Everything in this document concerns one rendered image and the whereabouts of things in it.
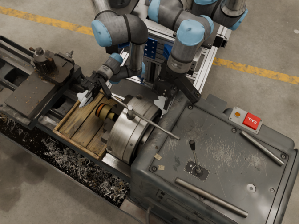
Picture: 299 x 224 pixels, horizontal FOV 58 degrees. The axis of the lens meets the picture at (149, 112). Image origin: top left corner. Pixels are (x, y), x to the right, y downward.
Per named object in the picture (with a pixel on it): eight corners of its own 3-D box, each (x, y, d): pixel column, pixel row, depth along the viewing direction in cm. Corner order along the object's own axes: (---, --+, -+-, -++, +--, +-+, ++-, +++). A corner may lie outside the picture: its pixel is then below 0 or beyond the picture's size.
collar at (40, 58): (52, 54, 141) (51, 50, 139) (42, 64, 138) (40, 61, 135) (40, 47, 143) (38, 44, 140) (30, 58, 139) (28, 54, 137)
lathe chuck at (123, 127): (155, 118, 149) (158, 91, 120) (124, 166, 138) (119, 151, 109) (141, 110, 150) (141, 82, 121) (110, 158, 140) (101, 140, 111)
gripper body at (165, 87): (159, 82, 100) (168, 55, 92) (179, 93, 99) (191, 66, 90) (150, 93, 95) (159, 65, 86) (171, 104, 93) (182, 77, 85)
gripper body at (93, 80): (81, 92, 141) (95, 76, 146) (95, 99, 140) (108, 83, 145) (79, 83, 135) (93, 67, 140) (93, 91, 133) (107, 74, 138)
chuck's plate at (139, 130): (161, 120, 148) (165, 95, 119) (130, 170, 137) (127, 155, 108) (155, 118, 149) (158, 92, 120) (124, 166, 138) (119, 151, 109)
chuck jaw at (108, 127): (127, 127, 126) (112, 146, 119) (126, 133, 130) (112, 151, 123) (107, 116, 128) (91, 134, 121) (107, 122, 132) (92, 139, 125)
